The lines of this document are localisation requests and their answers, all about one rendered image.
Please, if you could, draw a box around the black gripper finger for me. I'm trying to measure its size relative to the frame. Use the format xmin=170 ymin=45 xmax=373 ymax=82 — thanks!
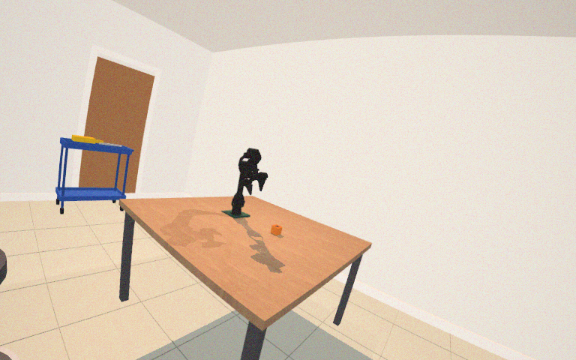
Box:
xmin=242 ymin=184 xmax=253 ymax=195
xmin=256 ymin=178 xmax=267 ymax=191

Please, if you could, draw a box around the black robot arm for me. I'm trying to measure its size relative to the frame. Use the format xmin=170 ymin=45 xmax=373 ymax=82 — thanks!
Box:
xmin=230 ymin=148 xmax=262 ymax=215

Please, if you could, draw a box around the orange block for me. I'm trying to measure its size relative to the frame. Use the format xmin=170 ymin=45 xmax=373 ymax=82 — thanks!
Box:
xmin=270 ymin=225 xmax=283 ymax=235

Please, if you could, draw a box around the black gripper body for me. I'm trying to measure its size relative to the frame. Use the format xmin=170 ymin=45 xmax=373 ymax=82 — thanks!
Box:
xmin=241 ymin=166 xmax=268 ymax=185

